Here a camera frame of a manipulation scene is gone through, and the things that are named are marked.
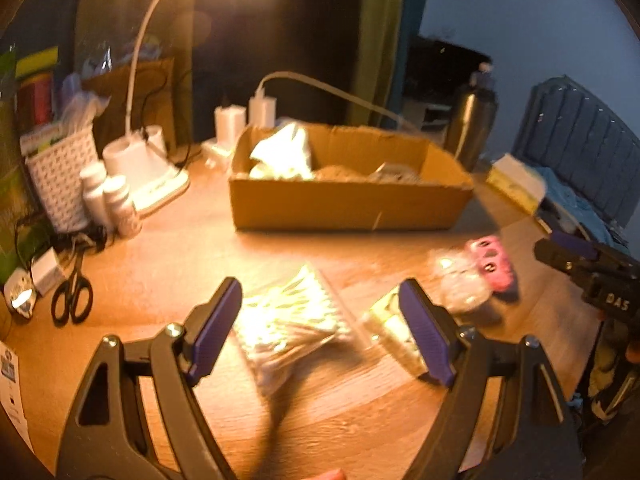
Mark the striped curtain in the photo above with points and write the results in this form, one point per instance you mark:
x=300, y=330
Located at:
x=50, y=5

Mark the person's right hand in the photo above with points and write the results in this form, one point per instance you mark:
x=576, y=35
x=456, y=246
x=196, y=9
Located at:
x=633, y=349

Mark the brown paper bag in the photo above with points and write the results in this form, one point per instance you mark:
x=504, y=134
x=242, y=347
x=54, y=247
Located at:
x=150, y=95

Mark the small round white device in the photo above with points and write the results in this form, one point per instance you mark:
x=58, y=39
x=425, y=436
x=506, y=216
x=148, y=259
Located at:
x=22, y=297

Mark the person's left hand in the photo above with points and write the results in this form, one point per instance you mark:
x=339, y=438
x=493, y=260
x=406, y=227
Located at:
x=327, y=475

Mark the blue printed blanket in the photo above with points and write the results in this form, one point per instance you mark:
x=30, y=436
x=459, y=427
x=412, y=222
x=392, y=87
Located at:
x=585, y=210

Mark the white wipes packet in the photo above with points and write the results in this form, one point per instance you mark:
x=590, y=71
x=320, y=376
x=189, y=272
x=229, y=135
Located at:
x=12, y=385

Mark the yellow curtain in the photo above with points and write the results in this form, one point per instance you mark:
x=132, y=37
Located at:
x=380, y=25

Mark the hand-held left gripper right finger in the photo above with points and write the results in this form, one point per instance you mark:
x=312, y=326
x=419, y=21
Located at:
x=427, y=330

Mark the crumpled plastic bag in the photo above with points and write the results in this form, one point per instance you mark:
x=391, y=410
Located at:
x=77, y=105

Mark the white power adapter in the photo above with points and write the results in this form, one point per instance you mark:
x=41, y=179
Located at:
x=229, y=122

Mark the black computer monitor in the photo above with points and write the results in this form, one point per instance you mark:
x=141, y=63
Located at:
x=440, y=75

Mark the white fluffy bagged item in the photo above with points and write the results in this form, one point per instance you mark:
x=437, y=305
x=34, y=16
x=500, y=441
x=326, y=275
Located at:
x=457, y=280

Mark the bag of cotton swabs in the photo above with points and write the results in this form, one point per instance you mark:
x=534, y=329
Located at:
x=285, y=320

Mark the red jar with yellow lid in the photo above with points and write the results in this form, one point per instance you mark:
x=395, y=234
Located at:
x=35, y=95

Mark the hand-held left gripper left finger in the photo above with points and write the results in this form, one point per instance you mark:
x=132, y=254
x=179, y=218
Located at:
x=215, y=330

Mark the white phone charger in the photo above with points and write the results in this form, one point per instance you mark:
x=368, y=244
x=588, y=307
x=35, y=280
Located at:
x=262, y=107

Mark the white waffle towel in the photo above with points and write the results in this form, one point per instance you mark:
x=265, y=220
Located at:
x=285, y=152

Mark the cardboard box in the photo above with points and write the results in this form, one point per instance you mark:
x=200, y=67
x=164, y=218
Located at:
x=325, y=205

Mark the black scissors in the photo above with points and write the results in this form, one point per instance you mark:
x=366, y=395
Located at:
x=72, y=290

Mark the green pack of paper cups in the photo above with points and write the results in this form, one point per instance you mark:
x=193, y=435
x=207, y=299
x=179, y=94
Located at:
x=7, y=185

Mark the person's patterned clothing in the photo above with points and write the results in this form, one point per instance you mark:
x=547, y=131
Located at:
x=605, y=370

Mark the white woven basket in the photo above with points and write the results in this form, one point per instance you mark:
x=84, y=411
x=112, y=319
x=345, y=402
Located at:
x=62, y=180

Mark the pink plush toy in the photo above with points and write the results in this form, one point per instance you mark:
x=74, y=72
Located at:
x=490, y=266

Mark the teal curtain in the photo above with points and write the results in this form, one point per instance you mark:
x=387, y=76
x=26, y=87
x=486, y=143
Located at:
x=407, y=35

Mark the clear plastic water bottle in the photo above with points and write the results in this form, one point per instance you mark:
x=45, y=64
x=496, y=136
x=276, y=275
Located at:
x=482, y=74

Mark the white desk lamp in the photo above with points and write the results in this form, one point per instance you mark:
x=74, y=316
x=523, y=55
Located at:
x=155, y=185

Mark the steel tumbler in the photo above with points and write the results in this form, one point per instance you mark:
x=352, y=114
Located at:
x=472, y=115

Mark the grey padded headboard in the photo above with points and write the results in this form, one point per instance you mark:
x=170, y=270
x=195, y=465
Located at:
x=575, y=125

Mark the yellow tissue box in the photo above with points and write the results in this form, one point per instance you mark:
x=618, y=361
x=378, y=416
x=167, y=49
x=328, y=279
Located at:
x=515, y=180

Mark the small white box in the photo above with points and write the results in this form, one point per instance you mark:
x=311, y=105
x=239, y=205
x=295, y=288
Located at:
x=47, y=272

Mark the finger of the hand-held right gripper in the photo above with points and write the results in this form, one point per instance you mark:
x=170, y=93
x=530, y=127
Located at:
x=575, y=246

